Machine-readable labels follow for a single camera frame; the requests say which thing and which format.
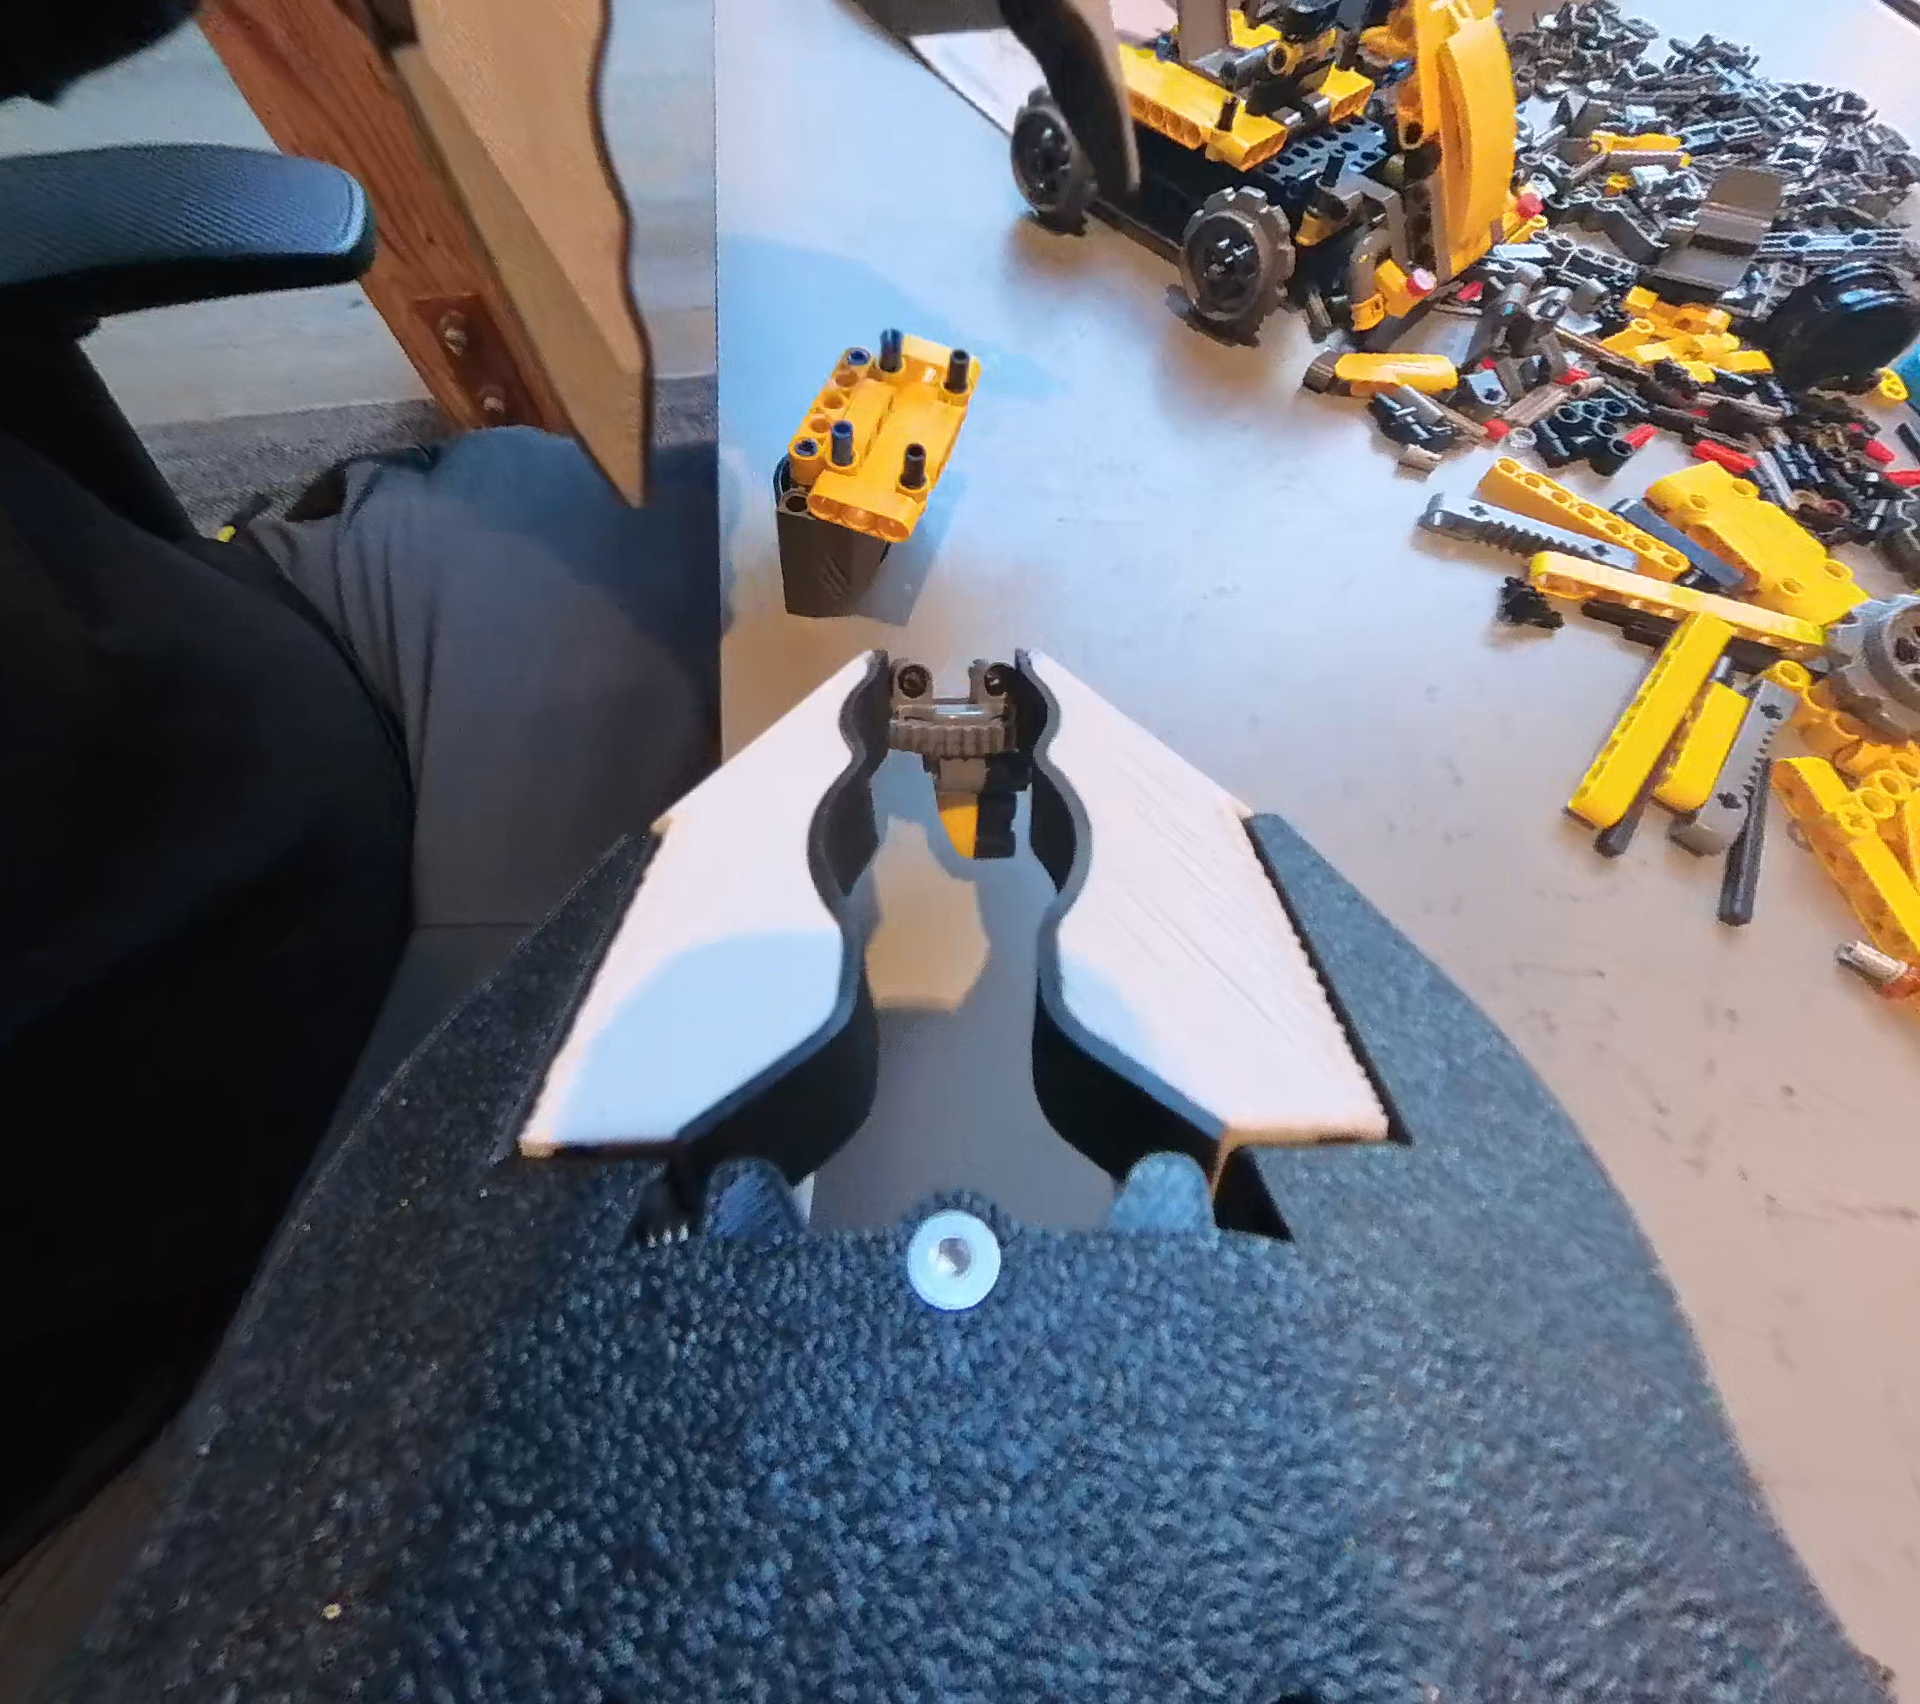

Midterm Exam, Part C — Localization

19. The black office chair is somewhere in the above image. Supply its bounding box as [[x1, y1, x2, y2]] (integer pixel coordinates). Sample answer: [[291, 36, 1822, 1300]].
[[0, 144, 378, 544]]

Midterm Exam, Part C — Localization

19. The yellow frame block assembly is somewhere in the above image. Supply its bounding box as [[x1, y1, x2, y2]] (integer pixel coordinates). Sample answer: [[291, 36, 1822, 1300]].
[[772, 329, 985, 618]]

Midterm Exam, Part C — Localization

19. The person's black top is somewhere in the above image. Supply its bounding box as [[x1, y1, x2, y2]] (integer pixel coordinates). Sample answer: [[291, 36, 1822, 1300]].
[[0, 428, 423, 1572]]

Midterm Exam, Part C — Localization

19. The yellow black toy vehicle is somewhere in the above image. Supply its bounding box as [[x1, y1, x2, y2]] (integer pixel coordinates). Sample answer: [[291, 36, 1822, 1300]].
[[1008, 0, 1549, 348]]

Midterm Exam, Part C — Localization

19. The grey wheel hub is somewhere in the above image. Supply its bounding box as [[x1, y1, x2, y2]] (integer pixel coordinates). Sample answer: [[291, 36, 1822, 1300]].
[[1822, 595, 1920, 742]]

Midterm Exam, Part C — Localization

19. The wooden post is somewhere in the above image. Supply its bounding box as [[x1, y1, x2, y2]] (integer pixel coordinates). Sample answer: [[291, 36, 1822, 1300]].
[[135, 0, 649, 507]]

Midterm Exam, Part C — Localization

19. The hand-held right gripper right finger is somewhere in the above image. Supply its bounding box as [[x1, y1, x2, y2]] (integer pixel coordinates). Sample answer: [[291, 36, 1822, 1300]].
[[1016, 649, 1399, 1189]]

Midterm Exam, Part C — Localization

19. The grey gear block assembly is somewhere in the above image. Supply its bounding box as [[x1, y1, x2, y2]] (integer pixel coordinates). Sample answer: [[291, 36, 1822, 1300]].
[[884, 658, 1039, 864]]

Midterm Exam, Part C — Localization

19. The black rubber tyre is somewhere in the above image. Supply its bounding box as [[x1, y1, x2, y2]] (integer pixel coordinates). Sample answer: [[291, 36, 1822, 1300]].
[[1755, 265, 1920, 395]]

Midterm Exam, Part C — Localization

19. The pile of loose building pieces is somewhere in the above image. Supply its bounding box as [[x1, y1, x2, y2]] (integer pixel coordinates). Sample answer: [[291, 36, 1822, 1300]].
[[1303, 0, 1920, 1002]]

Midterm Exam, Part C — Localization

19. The yellow curved panel piece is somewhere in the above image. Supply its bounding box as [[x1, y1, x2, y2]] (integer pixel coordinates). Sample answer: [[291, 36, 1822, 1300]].
[[1303, 348, 1463, 402]]

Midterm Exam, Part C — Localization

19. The grey toothed rack piece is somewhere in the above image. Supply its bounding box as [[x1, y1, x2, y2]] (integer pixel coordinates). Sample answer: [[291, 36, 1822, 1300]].
[[1417, 493, 1644, 576]]

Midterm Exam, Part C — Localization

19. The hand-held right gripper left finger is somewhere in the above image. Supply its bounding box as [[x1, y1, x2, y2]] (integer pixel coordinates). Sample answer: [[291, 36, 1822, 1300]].
[[516, 650, 888, 1175]]

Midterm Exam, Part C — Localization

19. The light grey desk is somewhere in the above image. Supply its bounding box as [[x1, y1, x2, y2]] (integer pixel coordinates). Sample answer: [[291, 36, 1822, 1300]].
[[713, 0, 1920, 1698]]

